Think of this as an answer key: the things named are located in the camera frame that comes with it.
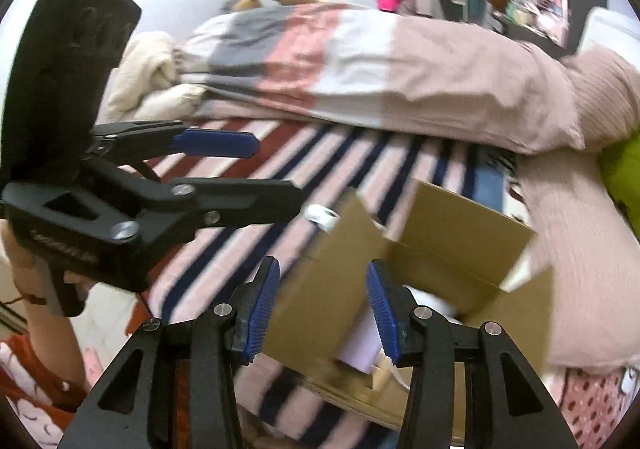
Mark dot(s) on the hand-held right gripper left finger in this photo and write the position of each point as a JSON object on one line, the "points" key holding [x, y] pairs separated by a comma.
{"points": [[260, 309]]}

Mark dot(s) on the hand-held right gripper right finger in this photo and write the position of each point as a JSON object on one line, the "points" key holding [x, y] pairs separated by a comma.
{"points": [[382, 314]]}

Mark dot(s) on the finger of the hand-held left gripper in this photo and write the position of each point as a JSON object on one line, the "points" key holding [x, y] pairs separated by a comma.
{"points": [[215, 143], [240, 201]]}

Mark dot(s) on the small purple box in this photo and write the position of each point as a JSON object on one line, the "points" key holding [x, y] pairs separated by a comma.
{"points": [[357, 349]]}

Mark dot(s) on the white tape roll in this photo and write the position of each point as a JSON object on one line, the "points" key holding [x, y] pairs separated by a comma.
{"points": [[322, 218]]}

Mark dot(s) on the brown cardboard box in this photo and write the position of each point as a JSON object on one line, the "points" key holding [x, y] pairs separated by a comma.
{"points": [[450, 239]]}

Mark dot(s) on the person's left forearm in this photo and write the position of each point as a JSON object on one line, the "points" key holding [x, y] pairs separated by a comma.
{"points": [[55, 349]]}

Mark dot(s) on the person's left hand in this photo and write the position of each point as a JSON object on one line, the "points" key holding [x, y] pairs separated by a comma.
{"points": [[27, 271]]}

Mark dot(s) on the striped fleece blanket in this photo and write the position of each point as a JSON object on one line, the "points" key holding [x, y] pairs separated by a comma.
{"points": [[225, 269]]}

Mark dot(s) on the cream fleece blanket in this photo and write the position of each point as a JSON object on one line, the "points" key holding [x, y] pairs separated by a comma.
{"points": [[150, 74]]}

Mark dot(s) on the small brown teddy bear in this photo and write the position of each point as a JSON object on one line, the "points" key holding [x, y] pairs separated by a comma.
{"points": [[245, 4]]}

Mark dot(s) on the patchwork striped quilt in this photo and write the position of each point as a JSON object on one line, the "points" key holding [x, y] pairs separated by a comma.
{"points": [[350, 64]]}

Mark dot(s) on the pink striped pillow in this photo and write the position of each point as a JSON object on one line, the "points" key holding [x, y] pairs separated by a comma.
{"points": [[575, 254], [605, 94]]}

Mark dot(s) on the pink dotted bedsheet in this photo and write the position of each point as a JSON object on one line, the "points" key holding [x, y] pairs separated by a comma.
{"points": [[600, 404]]}

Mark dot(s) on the orange printed pajamas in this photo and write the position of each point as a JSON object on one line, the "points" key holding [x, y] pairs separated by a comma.
{"points": [[30, 379]]}

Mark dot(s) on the green plush toy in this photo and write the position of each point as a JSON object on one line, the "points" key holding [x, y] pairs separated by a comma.
{"points": [[622, 174]]}

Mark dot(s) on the cluttered desk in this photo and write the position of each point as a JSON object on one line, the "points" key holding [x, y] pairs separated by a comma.
{"points": [[530, 31]]}

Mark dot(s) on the white bed headboard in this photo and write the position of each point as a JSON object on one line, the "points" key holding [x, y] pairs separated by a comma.
{"points": [[615, 24]]}

